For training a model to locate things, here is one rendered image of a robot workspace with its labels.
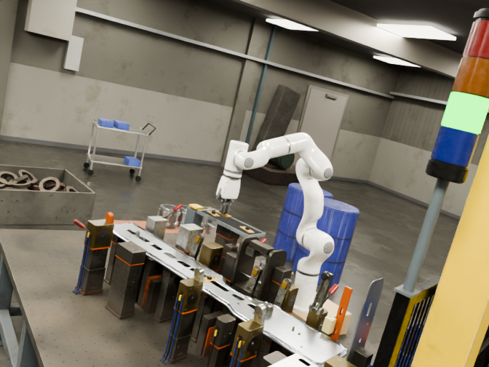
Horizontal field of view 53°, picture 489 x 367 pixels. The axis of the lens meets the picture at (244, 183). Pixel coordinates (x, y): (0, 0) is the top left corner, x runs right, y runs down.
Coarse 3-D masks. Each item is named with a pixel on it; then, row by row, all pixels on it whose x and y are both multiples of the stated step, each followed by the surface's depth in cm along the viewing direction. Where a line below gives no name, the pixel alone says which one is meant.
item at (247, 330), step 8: (248, 320) 178; (240, 328) 173; (248, 328) 172; (256, 328) 174; (240, 336) 173; (248, 336) 171; (256, 336) 175; (240, 344) 172; (248, 344) 172; (256, 344) 177; (232, 352) 175; (240, 352) 173; (248, 352) 174; (256, 352) 178; (232, 360) 175; (240, 360) 173; (248, 360) 177
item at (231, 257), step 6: (228, 252) 233; (234, 252) 235; (228, 258) 230; (234, 258) 228; (228, 264) 230; (228, 270) 230; (228, 276) 230; (228, 282) 232; (222, 288) 234; (216, 300) 236; (216, 306) 236; (222, 306) 234
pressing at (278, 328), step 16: (128, 224) 262; (128, 240) 240; (160, 240) 250; (160, 256) 229; (176, 256) 234; (176, 272) 217; (192, 272) 220; (208, 272) 224; (208, 288) 207; (224, 304) 199; (240, 304) 200; (256, 304) 203; (272, 304) 206; (272, 320) 192; (288, 320) 196; (272, 336) 181; (288, 336) 183; (304, 336) 186; (320, 336) 189; (304, 352) 174; (320, 352) 177; (336, 352) 180
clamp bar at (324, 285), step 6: (324, 276) 194; (330, 276) 195; (324, 282) 198; (330, 282) 196; (318, 288) 198; (324, 288) 197; (318, 294) 198; (324, 294) 196; (318, 300) 198; (324, 300) 197; (312, 306) 198
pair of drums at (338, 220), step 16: (288, 192) 576; (288, 208) 572; (336, 208) 509; (352, 208) 529; (288, 224) 571; (320, 224) 510; (336, 224) 506; (352, 224) 513; (288, 240) 571; (336, 240) 510; (288, 256) 573; (304, 256) 523; (336, 256) 515; (320, 272) 516; (336, 272) 522
